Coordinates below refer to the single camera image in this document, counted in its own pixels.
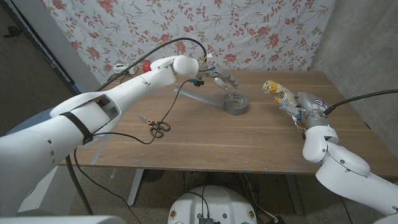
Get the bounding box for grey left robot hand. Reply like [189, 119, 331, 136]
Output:
[198, 63, 240, 93]

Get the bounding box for grey duct tape roll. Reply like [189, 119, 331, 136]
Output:
[174, 86, 249, 116]

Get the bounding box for yellow label drink bottle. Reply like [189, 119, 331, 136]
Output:
[262, 80, 298, 106]

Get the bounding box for orange black scissors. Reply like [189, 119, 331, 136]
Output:
[138, 114, 171, 139]

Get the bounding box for floral backdrop cloth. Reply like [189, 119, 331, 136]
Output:
[40, 0, 337, 85]

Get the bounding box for white power strip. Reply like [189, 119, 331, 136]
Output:
[113, 63, 139, 75]

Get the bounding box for black floor fan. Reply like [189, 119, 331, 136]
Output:
[142, 169, 165, 183]

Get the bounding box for white robot torso base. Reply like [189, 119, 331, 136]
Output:
[167, 185, 258, 224]

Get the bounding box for grey table leg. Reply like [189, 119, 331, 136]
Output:
[127, 169, 146, 207]
[284, 174, 304, 215]

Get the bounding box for thin black left wrist cable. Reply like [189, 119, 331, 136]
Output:
[74, 79, 192, 224]

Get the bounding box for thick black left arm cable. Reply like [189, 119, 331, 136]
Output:
[63, 37, 208, 216]

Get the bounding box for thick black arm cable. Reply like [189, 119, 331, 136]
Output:
[323, 89, 398, 116]
[63, 37, 208, 216]

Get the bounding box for grey floor cable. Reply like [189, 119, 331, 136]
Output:
[244, 174, 280, 224]

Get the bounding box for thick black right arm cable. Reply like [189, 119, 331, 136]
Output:
[323, 89, 398, 116]

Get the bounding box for black door handle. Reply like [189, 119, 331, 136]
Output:
[2, 25, 23, 38]

